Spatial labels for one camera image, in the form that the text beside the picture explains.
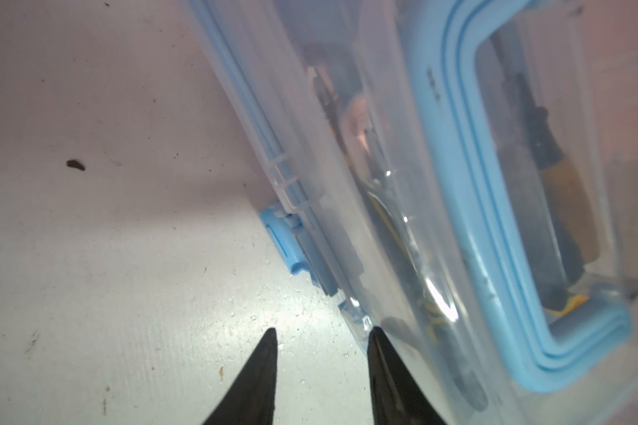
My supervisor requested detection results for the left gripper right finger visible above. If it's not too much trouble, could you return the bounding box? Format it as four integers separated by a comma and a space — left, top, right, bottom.
367, 327, 446, 425

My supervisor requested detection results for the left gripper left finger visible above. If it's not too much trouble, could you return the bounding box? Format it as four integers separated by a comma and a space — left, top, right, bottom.
203, 328, 278, 425

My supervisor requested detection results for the small yellow handle screwdriver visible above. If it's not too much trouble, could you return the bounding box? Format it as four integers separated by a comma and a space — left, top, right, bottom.
490, 26, 601, 315

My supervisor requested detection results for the light blue plastic tool box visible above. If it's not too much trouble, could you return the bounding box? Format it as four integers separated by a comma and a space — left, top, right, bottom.
188, 1, 638, 424

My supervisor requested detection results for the large yellow black utility knife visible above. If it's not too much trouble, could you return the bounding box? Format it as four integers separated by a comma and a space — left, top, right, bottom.
302, 42, 488, 412

